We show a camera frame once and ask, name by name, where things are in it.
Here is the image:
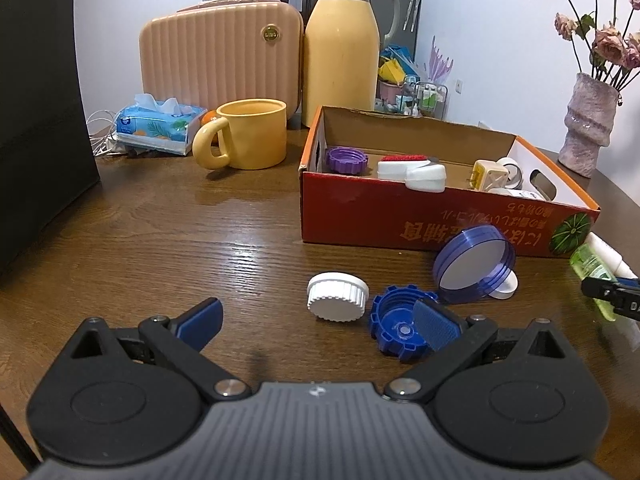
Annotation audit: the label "green spray bottle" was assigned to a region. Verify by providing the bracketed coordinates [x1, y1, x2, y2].
[570, 244, 618, 322]

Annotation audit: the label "blue bottle cap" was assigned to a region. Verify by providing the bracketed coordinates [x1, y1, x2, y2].
[368, 284, 438, 363]

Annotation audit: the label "white ribbed cap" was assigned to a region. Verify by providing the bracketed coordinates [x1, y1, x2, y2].
[307, 272, 370, 323]

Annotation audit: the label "red lint brush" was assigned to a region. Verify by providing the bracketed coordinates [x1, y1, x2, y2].
[376, 155, 447, 193]

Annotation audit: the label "cream plug adapter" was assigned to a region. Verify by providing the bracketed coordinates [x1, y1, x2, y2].
[469, 159, 509, 192]

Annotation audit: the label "purple bottle cap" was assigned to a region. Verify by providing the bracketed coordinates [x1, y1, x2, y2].
[326, 146, 369, 176]

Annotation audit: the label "white tape roll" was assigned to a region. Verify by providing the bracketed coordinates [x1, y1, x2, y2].
[497, 156, 523, 190]

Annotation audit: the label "red cardboard box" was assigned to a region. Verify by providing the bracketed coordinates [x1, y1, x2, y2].
[298, 107, 600, 257]

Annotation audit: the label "pink textured vase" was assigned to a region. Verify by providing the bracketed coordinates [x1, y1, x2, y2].
[558, 73, 620, 178]

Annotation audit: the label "yellow ceramic mug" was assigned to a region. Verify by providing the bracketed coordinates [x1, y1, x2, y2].
[192, 99, 288, 170]

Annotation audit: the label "blue tissue pack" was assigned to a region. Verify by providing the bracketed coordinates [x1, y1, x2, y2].
[115, 93, 207, 156]

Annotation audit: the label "orange fruit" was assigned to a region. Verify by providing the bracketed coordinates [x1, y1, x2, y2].
[201, 110, 217, 126]

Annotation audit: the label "black paper bag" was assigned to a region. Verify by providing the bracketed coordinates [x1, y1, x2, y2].
[0, 0, 100, 268]

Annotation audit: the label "dried pink roses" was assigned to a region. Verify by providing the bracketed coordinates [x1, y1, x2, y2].
[553, 0, 639, 92]

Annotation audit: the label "pink ribbed suitcase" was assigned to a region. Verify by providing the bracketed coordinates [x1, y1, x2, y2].
[139, 0, 304, 116]

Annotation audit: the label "yellow thermos jug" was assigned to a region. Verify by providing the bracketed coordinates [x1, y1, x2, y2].
[302, 0, 399, 127]

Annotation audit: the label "grey refrigerator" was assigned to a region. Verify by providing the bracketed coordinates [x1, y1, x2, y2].
[370, 0, 420, 58]

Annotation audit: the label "white cables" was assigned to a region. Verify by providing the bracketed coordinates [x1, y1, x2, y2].
[86, 108, 126, 160]

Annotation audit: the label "wire storage cart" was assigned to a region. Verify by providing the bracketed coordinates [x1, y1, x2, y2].
[399, 79, 448, 120]

